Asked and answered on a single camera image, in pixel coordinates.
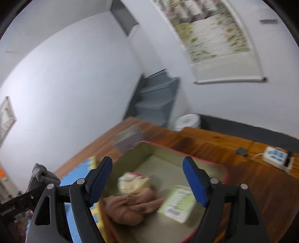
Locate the grey staircase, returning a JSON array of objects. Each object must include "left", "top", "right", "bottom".
[{"left": 124, "top": 69, "right": 180, "bottom": 127}]

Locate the pastel plush ball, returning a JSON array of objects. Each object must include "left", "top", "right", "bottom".
[{"left": 118, "top": 172, "right": 150, "bottom": 194}]

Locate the brown cloth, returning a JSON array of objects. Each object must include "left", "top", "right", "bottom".
[{"left": 102, "top": 188, "right": 165, "bottom": 226}]

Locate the white power strip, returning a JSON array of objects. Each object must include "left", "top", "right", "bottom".
[{"left": 252, "top": 146, "right": 295, "bottom": 174}]

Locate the red-rimmed metal tray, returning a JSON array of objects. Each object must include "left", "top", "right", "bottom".
[{"left": 101, "top": 141, "right": 205, "bottom": 242}]

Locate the framed wall picture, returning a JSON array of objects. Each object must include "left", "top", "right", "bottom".
[{"left": 0, "top": 96, "right": 17, "bottom": 145}]

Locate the grey metal tin box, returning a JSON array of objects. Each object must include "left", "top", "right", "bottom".
[{"left": 112, "top": 124, "right": 144, "bottom": 153}]

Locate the hanging landscape scroll painting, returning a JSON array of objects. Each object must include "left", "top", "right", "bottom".
[{"left": 154, "top": 1, "right": 267, "bottom": 84}]

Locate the green tissue box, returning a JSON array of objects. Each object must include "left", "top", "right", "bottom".
[{"left": 158, "top": 185, "right": 196, "bottom": 223}]

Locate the small black object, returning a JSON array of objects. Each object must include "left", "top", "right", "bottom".
[{"left": 235, "top": 147, "right": 248, "bottom": 157}]

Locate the blue foam puzzle mat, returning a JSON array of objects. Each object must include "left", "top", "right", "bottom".
[{"left": 69, "top": 156, "right": 112, "bottom": 242}]

